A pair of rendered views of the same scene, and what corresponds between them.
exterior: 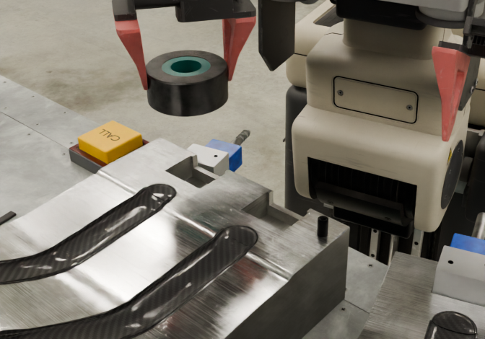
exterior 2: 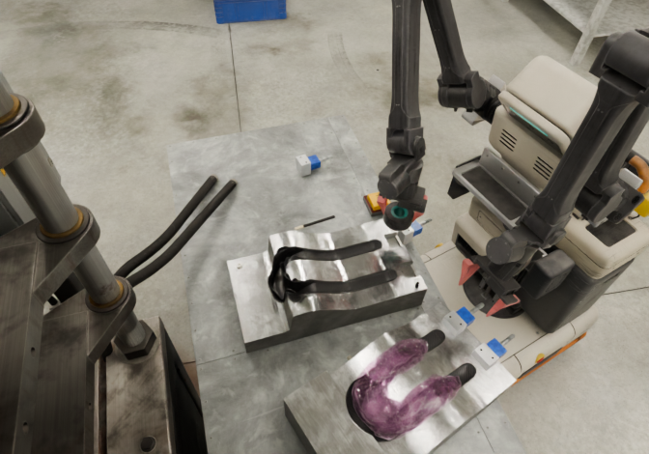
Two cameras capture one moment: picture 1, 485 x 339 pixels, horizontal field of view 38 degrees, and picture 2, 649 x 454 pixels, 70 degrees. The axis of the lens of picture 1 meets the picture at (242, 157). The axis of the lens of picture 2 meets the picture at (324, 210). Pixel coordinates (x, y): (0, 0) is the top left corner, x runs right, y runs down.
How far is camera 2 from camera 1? 72 cm
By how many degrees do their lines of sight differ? 27
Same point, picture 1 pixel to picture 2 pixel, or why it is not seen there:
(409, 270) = (439, 310)
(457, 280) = (448, 323)
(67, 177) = (358, 207)
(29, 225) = (333, 237)
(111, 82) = (433, 91)
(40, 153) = (353, 190)
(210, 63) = (408, 213)
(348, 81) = (484, 215)
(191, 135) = (459, 145)
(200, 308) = (366, 293)
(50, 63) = not seen: hidden behind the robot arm
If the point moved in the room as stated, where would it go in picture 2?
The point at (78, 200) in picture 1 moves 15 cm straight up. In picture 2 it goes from (351, 234) to (355, 199)
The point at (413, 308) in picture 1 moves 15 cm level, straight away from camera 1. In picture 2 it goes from (431, 324) to (465, 291)
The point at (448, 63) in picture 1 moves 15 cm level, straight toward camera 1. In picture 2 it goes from (465, 267) to (424, 303)
